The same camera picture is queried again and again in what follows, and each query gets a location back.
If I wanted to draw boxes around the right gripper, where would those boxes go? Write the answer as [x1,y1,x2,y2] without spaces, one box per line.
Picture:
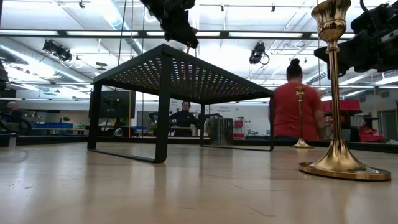
[313,0,398,73]

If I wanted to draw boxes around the short gold candlestick holder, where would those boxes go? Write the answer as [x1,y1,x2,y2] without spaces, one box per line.
[298,0,392,182]

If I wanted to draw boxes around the tall gold candlestick holder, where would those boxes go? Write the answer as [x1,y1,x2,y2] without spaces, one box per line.
[290,86,314,149]

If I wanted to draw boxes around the black hanging camera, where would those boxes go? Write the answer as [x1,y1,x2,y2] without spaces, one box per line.
[42,39,73,63]
[248,42,271,66]

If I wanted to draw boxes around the black shelf with red bins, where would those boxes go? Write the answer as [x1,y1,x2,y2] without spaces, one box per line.
[322,98,386,144]

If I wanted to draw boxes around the person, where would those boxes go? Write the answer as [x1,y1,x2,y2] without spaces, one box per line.
[6,101,23,124]
[268,58,327,142]
[169,100,200,138]

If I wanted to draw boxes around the white shelf with red bins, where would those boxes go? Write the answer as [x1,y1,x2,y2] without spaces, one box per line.
[233,117,246,139]

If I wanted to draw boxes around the black perforated metal shelf riser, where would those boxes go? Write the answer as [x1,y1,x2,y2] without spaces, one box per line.
[86,42,275,164]

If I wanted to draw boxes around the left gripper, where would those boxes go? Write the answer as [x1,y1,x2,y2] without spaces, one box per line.
[139,0,200,49]

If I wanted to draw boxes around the silver lidded tin with twine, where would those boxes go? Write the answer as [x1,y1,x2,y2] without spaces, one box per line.
[206,116,234,147]

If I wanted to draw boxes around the blue storage bin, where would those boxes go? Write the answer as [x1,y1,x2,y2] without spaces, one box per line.
[32,121,75,130]

